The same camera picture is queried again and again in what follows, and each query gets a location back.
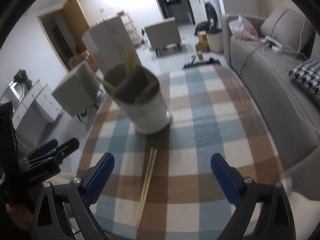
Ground plastic bag on sofa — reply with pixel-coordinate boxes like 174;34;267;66
228;15;259;41

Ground black bag on floor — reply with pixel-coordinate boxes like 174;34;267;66
182;57;221;70

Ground cardboard boxes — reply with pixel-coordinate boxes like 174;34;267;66
195;31;209;60

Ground grey ottoman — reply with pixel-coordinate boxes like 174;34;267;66
52;61;101;120
144;17;182;56

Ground round mirror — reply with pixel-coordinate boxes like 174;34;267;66
1;81;25;103

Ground wooden chopstick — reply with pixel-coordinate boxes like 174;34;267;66
136;147;155;228

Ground grey sofa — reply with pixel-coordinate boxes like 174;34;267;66
221;7;319;200

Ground grey ottoman far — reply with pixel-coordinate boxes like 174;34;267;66
144;17;182;56

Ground bundle of wooden chopsticks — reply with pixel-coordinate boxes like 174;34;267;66
121;45;137;76

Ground houndstooth pillow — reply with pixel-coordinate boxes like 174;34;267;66
287;59;319;100

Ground white drawer cabinet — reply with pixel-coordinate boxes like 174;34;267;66
12;80;62;129

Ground plaid tablecloth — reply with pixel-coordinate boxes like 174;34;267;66
77;66;284;239

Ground grey ottoman near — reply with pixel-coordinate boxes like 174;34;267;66
52;61;101;120

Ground white utensil holder cup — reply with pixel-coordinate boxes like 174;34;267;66
104;64;171;134

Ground wooden shoe rack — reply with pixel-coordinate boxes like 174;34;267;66
117;10;142;48

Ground beige trash bin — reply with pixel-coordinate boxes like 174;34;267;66
206;29;223;53

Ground washing machine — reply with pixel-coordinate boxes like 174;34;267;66
203;0;222;29

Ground white power strip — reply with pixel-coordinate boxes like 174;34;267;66
265;36;284;51

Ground wooden door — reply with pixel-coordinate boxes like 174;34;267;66
60;0;89;53

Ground white suitcase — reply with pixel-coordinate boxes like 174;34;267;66
82;15;136;75

